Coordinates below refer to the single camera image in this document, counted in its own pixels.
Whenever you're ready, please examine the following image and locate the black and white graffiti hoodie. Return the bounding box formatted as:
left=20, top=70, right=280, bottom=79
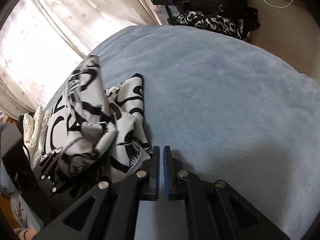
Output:
left=45, top=55, right=152, bottom=183

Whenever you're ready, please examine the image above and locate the blue fleece bed blanket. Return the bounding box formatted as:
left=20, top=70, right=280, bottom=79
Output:
left=42, top=24, right=320, bottom=240

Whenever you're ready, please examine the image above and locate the sheer floral curtain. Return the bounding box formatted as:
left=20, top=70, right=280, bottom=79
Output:
left=1, top=0, right=158, bottom=117

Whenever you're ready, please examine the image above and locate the black white patterned garment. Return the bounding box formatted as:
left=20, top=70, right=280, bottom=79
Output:
left=174, top=10, right=251, bottom=40

